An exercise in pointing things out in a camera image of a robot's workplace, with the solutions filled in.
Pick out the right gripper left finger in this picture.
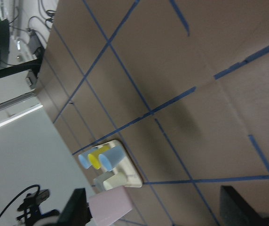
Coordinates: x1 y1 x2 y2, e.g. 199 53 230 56
37 187 93 226

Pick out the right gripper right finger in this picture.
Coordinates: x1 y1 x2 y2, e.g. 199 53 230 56
220 186 269 226

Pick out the pink plastic cup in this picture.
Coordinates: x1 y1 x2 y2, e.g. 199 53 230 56
88 186 133 226

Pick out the grey plastic cup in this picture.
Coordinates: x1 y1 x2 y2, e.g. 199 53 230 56
93 171 114 192

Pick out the cream white plastic cup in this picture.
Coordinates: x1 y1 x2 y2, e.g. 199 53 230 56
103 172 127 191

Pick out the light blue cup far end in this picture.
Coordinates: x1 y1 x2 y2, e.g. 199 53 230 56
78 147 97 169

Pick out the yellow plastic cup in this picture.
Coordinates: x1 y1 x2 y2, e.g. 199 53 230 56
87 146 110 170

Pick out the light blue cup near centre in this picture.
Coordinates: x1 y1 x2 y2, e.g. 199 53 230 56
98 146 125 171

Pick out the cream rabbit tray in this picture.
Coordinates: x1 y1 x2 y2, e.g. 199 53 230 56
94 139 143 188

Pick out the black monitor stand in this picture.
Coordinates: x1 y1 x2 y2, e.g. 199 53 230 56
0 19 45 79

